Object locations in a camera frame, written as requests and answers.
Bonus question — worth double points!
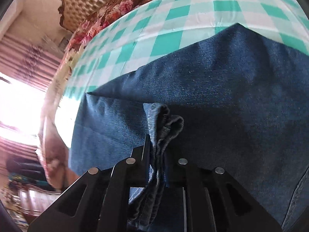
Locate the pink striped curtain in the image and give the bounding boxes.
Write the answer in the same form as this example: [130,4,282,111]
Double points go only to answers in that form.
[1,34,61,160]

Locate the dark blue denim pants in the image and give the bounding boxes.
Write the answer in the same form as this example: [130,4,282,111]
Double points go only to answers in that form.
[69,24,308,231]

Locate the red floral quilt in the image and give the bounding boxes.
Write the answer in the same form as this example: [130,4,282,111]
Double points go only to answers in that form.
[37,0,152,190]

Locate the teal checkered bed sheet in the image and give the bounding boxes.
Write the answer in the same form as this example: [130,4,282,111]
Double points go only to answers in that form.
[63,0,309,101]

